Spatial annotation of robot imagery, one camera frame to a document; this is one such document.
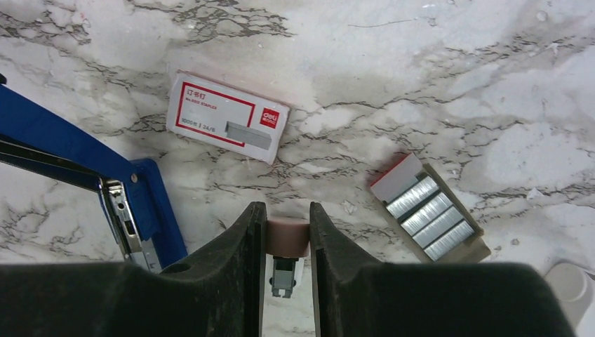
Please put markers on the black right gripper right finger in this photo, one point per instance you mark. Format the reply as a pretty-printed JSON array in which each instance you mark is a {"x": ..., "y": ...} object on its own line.
[{"x": 355, "y": 294}]

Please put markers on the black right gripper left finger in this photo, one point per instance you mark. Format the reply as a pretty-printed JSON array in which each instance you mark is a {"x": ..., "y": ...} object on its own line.
[{"x": 216, "y": 291}]

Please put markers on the pink small stapler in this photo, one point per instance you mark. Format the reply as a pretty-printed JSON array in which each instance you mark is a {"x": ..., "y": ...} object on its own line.
[{"x": 287, "y": 242}]

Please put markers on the blue black stapler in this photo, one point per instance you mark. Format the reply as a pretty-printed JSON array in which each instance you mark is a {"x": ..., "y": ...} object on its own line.
[{"x": 132, "y": 193}]

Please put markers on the red white staple box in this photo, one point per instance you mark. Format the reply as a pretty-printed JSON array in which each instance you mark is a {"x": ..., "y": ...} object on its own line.
[{"x": 226, "y": 117}]

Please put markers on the white small stapler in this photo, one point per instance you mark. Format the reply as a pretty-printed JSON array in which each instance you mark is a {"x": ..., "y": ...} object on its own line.
[{"x": 573, "y": 287}]

